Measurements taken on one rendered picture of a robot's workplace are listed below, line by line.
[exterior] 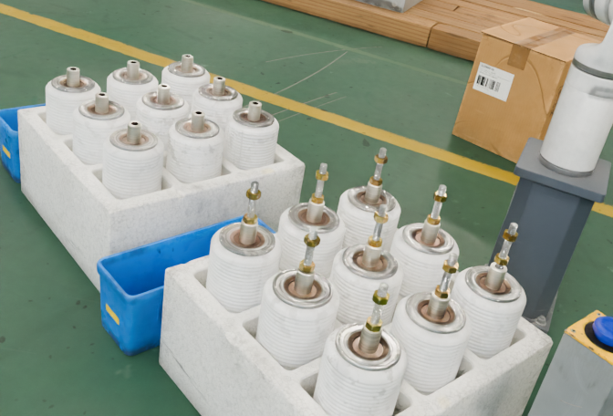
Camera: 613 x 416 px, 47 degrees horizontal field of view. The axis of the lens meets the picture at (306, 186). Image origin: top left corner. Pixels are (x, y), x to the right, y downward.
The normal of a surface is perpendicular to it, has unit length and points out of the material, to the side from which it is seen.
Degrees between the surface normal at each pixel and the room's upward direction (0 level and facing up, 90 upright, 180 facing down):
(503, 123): 89
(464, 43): 90
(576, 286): 0
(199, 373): 90
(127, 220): 90
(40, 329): 0
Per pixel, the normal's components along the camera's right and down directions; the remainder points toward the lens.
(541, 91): -0.66, 0.28
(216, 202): 0.61, 0.47
